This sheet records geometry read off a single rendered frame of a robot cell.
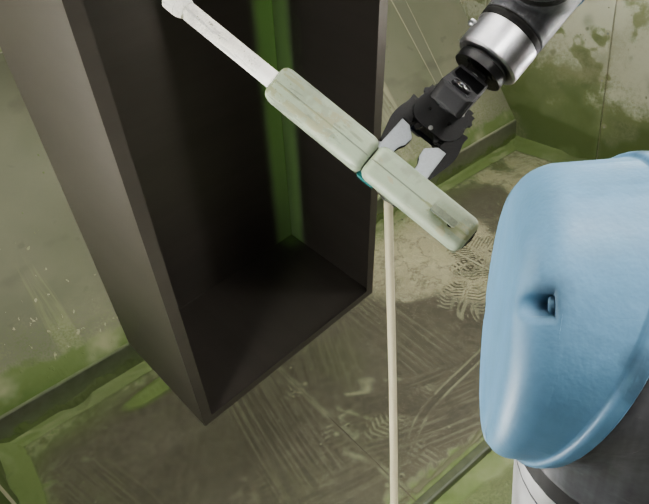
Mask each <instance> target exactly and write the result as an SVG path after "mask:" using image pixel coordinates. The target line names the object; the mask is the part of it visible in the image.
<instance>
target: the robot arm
mask: <svg viewBox="0 0 649 504"><path fill-rule="evenodd" d="M584 1H585V0H491V1H490V3H489V4H488V5H487V6H486V8H485V9H484V10H483V12H482V13H481V14H480V16H479V17H478V20H477V21H476V20H475V19H474V18H471V19H470V20H469V21H468V25H469V26H470V28H469V29H468V31H467V32H466V33H465V34H464V35H463V37H462V38H461V39H460V42H459V43H460V48H461V50H460V51H459V52H458V54H457V55H456V57H455V58H456V62H457V64H458V65H459V66H458V67H456V68H455V69H454V70H452V71H451V72H450V73H448V74H447V75H446V76H444V77H443V78H442V79H441V80H440V81H439V83H438V84H437V83H436V85H435V86H434V85H433V84H432V85H431V86H430V87H425V88H424V94H423V95H421V96H420V97H419V98H418V97H417V96H416V95H415V94H413V95H412V96H411V98H410V99H409V100H408V101H406V102H405V103H403V104H402V105H400V106H399V107H398V108H397V109H396V110H395V111H394V112H393V114H392V115H391V117H390V118H389V120H388V123H387V125H386V127H385V129H384V131H383V133H382V136H381V138H380V140H379V148H380V147H387V148H390V149H391V150H392V151H393V152H395V151H397V150H398V149H400V148H403V147H405V146H406V145H407V144H408V143H409V142H410V141H411V139H412V134H411V132H412V133H414V134H415V135H416V136H417V137H421V138H423V139H424V140H425V141H426V142H428V143H429V144H430V145H431V146H432V148H425V149H423V150H422V152H421V154H420V155H419V157H418V160H417V166H416V167H415V169H416V170H417V171H418V172H419V173H421V174H422V175H423V176H424V177H426V178H427V179H428V180H431V179H432V178H433V177H435V176H436V175H438V174H439V173H440V172H442V171H443V170H445V169H446V168H447V167H449V166H450V165H451V164H452V163H453V162H454V160H455V159H456V158H457V156H458V155H459V153H460V150H461V148H462V145H463V143H464V142H465V141H466V140H467V139H468V137H467V136H465V135H464V134H463V133H464V131H465V129H466V128H470V127H471V126H472V121H473V120H474V119H475V118H474V117H473V116H472V115H473V114H474V113H473V112H472V111H471V110H469V109H470V108H471V107H472V106H473V105H474V103H475V102H476V101H477V100H478V99H479V98H480V96H481V95H482V94H483V93H484V91H485V90H486V89H488V90H491V91H498V90H499V89H500V88H501V87H502V85H512V84H514V83H515V82H516V81H517V80H518V78H519V77H520V76H521V75H522V74H523V72H524V71H525V70H526V69H527V67H528V66H529V65H530V64H531V63H532V61H533V60H534V59H535V58H536V56H537V55H538V53H539V52H540V51H541V50H542V49H543V47H544V46H545V45H546V44H547V43H548V41H549V40H550V39H551V38H552V37H553V35H554V34H555V33H556V32H557V31H558V29H559V28H560V27H561V26H562V25H563V23H564V22H565V21H566V20H567V18H568V17H569V16H570V15H571V14H572V12H573V11H574V10H575V9H576V8H577V7H578V6H579V5H581V4H582V3H583V2H584ZM479 400H480V419H481V427H482V432H483V436H484V438H485V441H486V442H487V444H488V445H489V446H490V447H491V448H492V450H493V451H494V452H495V453H497V454H498V455H500V456H502V457H505V458H509V459H514V468H513V486H512V504H649V151H631V152H626V153H622V154H619V155H616V156H614V157H612V158H610V159H598V160H586V161H573V162H561V163H551V164H547V165H544V166H541V167H538V168H536V169H534V170H532V171H530V172H529V173H527V174H526V175H525V176H524V177H523V178H522V179H520V181H519V182H518V183H517V184H516V185H515V186H514V188H513V189H512V190H511V192H510V193H509V195H508V197H507V199H506V202H505V204H504V206H503V209H502V212H501V216H500V219H499V223H498V227H497V231H496V236H495V241H494V246H493V251H492V257H491V263H490V269H489V276H488V283H487V291H486V307H485V315H484V320H483V329H482V342H481V357H480V386H479Z"/></svg>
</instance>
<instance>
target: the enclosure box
mask: <svg viewBox="0 0 649 504"><path fill-rule="evenodd" d="M192 1H193V3H194V4H195V5H196V6H198V7H199V8H200V9H201V10H203V11H204V12H205V13H206V14H208V15H209V16H210V17H211V18H212V19H214V20H215V21H216V22H217V23H219V24H220V25H221V26H222V27H224V28H225V29H226V30H227V31H228V32H230V33H231V34H232V35H233V36H235V37H236V38H237V39H238V40H240V41H241V42H242V43H243V44H245V45H246V46H247V47H248V48H249V49H251V50H252V51H253V52H254V53H256V54H257V55H258V56H259V57H261V58H262V59H263V60H264V61H265V62H267V63H268V64H269V65H270V66H272V67H273V68H274V69H275V70H277V71H278V72H280V70H282V69H283V68H290V69H292V70H293V71H295V72H296V73H297V74H298V75H300V76H301V77H302V78H303V79H305V80H306V81H307V82H308V83H310V84H311V85H312V86H313V87H314V88H316V89H317V90H318V91H319V92H321V93H322V94H323V95H324V96H326V97H327V98H328V99H329V100H330V101H332V102H333V103H334V104H335V105H337V106H338V107H339V108H340V109H342V110H343V111H344V112H345V113H347V114H348V115H349V116H350V117H351V118H353V119H354V120H355V121H356V122H358V123H359V124H360V125H361V126H363V127H364V128H365V129H366V130H368V131H369V132H370V133H371V134H372V135H374V136H375V137H376V138H377V140H378V141H379V140H380V138H381V124H382V106H383V88H384V70H385V51H386V33H387V15H388V0H192ZM0 48H1V50H2V52H3V54H4V57H5V59H6V61H7V64H8V66H9V68H10V71H11V73H12V75H13V77H14V80H15V82H16V84H17V87H18V89H19V91H20V94H21V96H22V98H23V101H24V103H25V105H26V107H27V110H28V112H29V114H30V117H31V119H32V121H33V124H34V126H35V128H36V130H37V133H38V135H39V137H40V140H41V142H42V144H43V147H44V149H45V151H46V153H47V156H48V158H49V160H50V163H51V165H52V167H53V170H54V172H55V174H56V176H57V179H58V181H59V183H60V186H61V188H62V190H63V193H64V195H65V197H66V199H67V202H68V204H69V206H70V209H71V211H72V213H73V216H74V218H75V220H76V223H77V225H78V227H79V229H80V232H81V234H82V236H83V239H84V241H85V243H86V246H87V248H88V250H89V252H90V255H91V257H92V259H93V262H94V264H95V266H96V269H97V271H98V273H99V275H100V278H101V280H102V282H103V285H104V287H105V289H106V292H107V294H108V296H109V298H110V301H111V303H112V305H113V308H114V310H115V312H116V315H117V317H118V319H119V322H120V324H121V326H122V328H123V331H124V333H125V335H126V338H127V340H128V342H129V344H130V345H131V346H132V347H133V348H134V349H135V350H136V351H137V353H138V354H139V355H140V356H141V357H142V358H143V359H144V360H145V361H146V362H147V363H148V365H149V366H150V367H151V368H152V369H153V370H154V371H155V372H156V373H157V374H158V375H159V377H160V378H161V379H162V380H163V381H164V382H165V383H166V384H167V385H168V386H169V387H170V389H171V390H172V391H173V392H174V393H175V394H176V395H177V396H178V397H179V398H180V399H181V401H182V402H183V403H184V404H185V405H186V406H187V407H188V408H189V409H190V410H191V411H192V413H193V414H194V415H195V416H196V417H197V418H198V419H199V420H200V421H201V422H202V423H203V425H204V426H207V425H208V424H209V423H210V422H212V421H213V420H214V419H215V418H217V417H218V416H219V415H220V414H222V413H223V412H224V411H225V410H227V409H228V408H229V407H230V406H232V405H233V404H234V403H235V402H237V401H238V400H239V399H240V398H242V397H243V396H244V395H245V394H247V393H248V392H249V391H250V390H251V389H253V388H254V387H255V386H256V385H258V384H259V383H260V382H261V381H263V380H264V379H265V378H266V377H268V376H269V375H270V374H271V373H273V372H274V371H275V370H276V369H278V368H279V367H280V366H281V365H283V364H284V363H285V362H286V361H288V360H289V359H290V358H291V357H293V356H294V355H295V354H296V353H298V352H299V351H300V350H301V349H303V348H304V347H305V346H306V345H308V344H309V343H310V342H311V341H313V340H314V339H315V338H316V337H318V336H319V335H320V334H321V333H323V332H324V331H325V330H326V329H327V328H329V327H330V326H331V325H332V324H334V323H335V322H336V321H337V320H339V319H340V318H341V317H342V316H344V315H345V314H346V313H347V312H349V311H350V310H351V309H352V308H354V307H355V306H356V305H357V304H359V303H360V302H361V301H362V300H364V299H365V298H366V297H367V296H369V295H370V294H371V293H372V288H373V270H374V251H375V233H376V215H377V197H378V193H377V192H376V190H375V189H374V188H370V187H369V186H368V185H367V184H365V183H364V182H363V181H362V180H361V179H359V178H358V177H357V175H356V174H357V173H354V172H353V171H352V170H350V169H349V168H348V167H347V166H346V165H344V164H343V163H342V162H341V161H339V160H338V159H337V158H336V157H335V156H333V155H332V154H331V153H330V152H328V151H327V150H326V149H325V148H324V147H322V146H321V145H320V144H319V143H317V142H316V141H315V140H314V139H313V138H311V137H310V136H309V135H308V134H306V133H305V132H304V131H303V130H302V129H300V128H299V127H298V126H297V125H295V124H294V123H293V122H292V121H291V120H289V119H288V118H287V117H286V116H284V115H283V114H282V113H281V112H280V111H278V110H277V109H276V108H275V107H273V106H272V105H271V104H270V103H269V102H267V101H266V100H267V98H266V97H265V91H266V88H267V87H265V86H264V85H263V84H262V83H261V82H259V81H258V80H257V79H256V78H254V77H253V76H252V75H251V74H250V73H248V72H247V71H246V70H245V69H243V68H242V67H241V66H240V65H239V64H237V63H236V62H235V61H234V60H232V59H231V58H230V57H229V56H227V55H226V54H225V53H224V52H223V51H221V50H220V49H219V48H218V47H216V46H215V45H214V44H213V43H212V42H210V41H209V40H208V39H207V38H205V37H204V36H203V35H202V34H201V33H199V32H198V31H197V30H196V29H194V28H193V27H192V26H191V25H189V24H188V23H187V22H186V21H185V20H183V19H181V18H178V17H175V16H173V15H172V14H171V13H170V12H169V11H167V10H166V9H165V8H164V7H163V6H162V0H0Z"/></svg>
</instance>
